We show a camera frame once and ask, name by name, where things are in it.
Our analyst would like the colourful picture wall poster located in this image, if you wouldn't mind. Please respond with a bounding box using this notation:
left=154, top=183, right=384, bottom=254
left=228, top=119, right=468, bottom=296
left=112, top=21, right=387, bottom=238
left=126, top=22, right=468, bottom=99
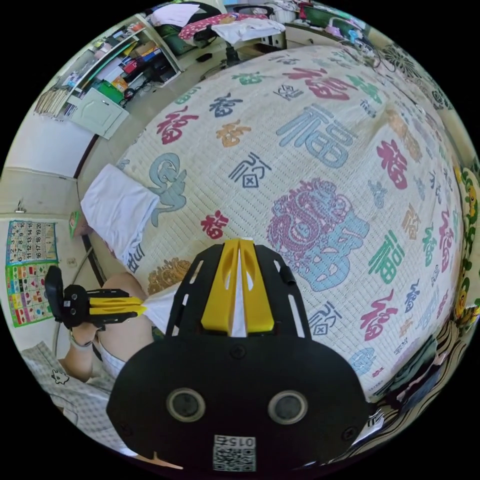
left=5, top=262, right=58, bottom=329

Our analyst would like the white shelf with books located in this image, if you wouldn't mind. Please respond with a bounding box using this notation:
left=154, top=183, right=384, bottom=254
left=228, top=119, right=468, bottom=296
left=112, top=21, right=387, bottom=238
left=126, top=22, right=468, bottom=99
left=31, top=13, right=185, bottom=142

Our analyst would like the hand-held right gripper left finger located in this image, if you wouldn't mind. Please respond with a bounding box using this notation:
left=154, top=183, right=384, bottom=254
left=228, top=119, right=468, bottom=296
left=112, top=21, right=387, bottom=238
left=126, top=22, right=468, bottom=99
left=200, top=239, right=240, bottom=335

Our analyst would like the bed with printed mat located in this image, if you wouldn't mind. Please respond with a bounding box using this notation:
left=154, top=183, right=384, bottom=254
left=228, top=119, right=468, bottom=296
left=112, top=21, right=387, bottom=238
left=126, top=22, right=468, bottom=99
left=76, top=44, right=468, bottom=408

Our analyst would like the white garment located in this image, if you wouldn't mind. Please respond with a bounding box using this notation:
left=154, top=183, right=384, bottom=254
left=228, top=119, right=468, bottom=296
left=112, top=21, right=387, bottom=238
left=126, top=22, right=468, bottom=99
left=80, top=163, right=161, bottom=265

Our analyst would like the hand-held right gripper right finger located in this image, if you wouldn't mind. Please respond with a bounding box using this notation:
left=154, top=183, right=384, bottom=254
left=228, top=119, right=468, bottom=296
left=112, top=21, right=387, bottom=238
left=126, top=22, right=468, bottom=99
left=239, top=239, right=275, bottom=335

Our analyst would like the person's left forearm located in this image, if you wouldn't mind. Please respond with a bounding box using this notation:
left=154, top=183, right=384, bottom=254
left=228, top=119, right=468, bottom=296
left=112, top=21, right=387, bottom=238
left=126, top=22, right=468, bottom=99
left=59, top=337, right=103, bottom=384

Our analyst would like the number chart wall poster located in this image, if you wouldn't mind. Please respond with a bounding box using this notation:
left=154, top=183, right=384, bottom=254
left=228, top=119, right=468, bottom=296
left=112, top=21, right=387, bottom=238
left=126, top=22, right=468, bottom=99
left=5, top=220, right=59, bottom=265

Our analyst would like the white t-shirt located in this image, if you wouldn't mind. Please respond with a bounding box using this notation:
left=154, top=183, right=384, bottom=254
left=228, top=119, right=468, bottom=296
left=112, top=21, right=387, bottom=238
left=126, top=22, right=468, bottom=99
left=144, top=247, right=250, bottom=337

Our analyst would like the pile of clothes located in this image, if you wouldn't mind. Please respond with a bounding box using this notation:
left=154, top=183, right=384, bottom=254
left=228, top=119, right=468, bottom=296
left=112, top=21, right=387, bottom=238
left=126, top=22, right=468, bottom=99
left=389, top=333, right=451, bottom=406

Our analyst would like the person's body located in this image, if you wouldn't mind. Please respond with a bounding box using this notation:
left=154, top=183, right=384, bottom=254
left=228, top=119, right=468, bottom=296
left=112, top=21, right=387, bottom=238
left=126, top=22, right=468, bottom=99
left=20, top=271, right=177, bottom=459

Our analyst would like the person's left hand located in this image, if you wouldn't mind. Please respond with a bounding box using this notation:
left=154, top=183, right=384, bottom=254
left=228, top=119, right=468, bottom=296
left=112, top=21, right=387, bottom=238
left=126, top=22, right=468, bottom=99
left=69, top=322, right=100, bottom=344

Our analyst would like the chair with clothes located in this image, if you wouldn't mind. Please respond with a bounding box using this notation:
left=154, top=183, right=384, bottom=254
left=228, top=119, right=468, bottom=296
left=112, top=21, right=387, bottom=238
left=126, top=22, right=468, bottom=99
left=149, top=1, right=287, bottom=76

